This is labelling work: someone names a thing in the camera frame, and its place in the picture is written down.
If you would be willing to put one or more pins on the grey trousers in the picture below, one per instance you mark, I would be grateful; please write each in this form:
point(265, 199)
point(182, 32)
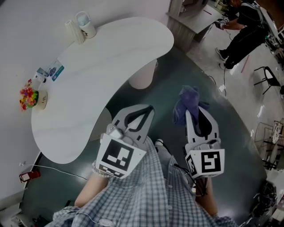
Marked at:
point(164, 157)

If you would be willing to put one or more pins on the red power strip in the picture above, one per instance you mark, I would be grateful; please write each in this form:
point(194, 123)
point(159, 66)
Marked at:
point(30, 175)

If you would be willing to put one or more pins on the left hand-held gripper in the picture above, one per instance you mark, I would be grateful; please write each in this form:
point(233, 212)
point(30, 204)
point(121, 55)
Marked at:
point(117, 155)

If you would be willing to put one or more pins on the white ribbed vase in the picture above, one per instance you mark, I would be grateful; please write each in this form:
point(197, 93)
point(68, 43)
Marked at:
point(74, 32)

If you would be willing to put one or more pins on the blue plaid shirt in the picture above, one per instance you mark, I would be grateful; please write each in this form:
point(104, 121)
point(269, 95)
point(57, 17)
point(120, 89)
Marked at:
point(142, 195)

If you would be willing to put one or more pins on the white ribbed table pedestal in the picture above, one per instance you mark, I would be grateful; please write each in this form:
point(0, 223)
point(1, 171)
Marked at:
point(142, 75)
point(101, 126)

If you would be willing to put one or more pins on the dark green round rug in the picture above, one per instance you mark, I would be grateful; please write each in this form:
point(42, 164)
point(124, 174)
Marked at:
point(233, 137)

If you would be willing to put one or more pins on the black folding chair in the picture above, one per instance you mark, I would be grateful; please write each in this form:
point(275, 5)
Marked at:
point(267, 78)

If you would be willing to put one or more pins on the grey wooden counter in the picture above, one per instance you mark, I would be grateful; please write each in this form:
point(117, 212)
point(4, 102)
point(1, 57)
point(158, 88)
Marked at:
point(190, 22)

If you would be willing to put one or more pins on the person's left forearm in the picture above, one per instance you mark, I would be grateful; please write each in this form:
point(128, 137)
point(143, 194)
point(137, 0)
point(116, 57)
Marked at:
point(93, 188)

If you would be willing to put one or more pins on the purple cloth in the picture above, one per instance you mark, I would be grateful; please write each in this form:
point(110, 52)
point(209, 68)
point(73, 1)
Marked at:
point(185, 104)

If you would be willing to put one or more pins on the chair with patterned cushion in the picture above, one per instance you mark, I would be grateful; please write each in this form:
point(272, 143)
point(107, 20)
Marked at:
point(276, 137)

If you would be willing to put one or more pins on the white tabletop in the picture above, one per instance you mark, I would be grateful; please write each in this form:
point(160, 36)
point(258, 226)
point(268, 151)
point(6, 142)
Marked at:
point(99, 66)

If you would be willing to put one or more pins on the colourful flowers in white pot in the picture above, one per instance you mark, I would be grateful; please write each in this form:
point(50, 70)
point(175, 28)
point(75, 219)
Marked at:
point(30, 96)

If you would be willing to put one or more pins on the white shoe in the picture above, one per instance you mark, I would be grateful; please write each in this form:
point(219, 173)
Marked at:
point(158, 142)

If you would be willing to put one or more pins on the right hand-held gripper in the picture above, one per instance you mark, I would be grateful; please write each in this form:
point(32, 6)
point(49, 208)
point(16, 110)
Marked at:
point(206, 159)

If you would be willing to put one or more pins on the person's right forearm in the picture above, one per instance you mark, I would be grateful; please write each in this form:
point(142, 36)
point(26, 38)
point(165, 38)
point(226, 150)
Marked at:
point(207, 199)

